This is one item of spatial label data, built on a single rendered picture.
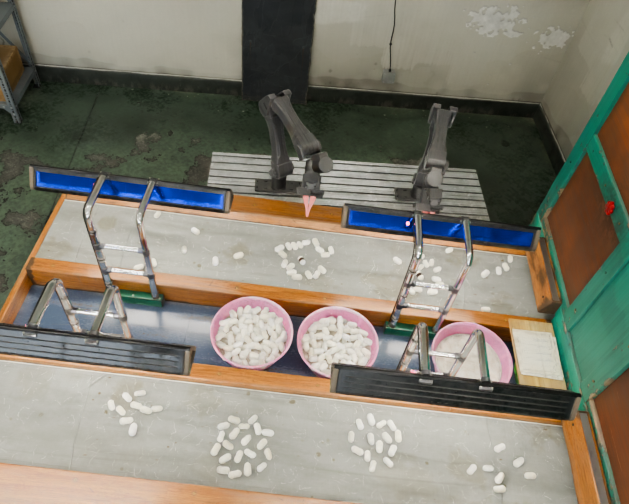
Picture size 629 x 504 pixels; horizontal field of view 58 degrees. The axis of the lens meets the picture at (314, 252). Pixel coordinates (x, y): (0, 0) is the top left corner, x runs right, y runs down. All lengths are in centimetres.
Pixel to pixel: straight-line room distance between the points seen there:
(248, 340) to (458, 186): 123
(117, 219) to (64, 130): 173
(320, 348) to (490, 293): 67
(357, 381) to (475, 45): 292
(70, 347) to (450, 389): 94
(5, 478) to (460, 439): 126
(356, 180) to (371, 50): 155
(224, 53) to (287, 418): 271
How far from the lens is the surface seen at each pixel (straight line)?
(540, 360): 201
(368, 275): 206
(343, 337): 189
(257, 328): 188
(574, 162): 216
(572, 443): 187
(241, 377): 177
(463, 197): 255
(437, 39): 391
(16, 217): 341
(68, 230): 223
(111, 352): 148
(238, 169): 248
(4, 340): 158
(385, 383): 144
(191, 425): 174
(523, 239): 188
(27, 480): 176
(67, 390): 186
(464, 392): 148
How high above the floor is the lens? 234
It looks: 50 degrees down
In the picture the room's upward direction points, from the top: 8 degrees clockwise
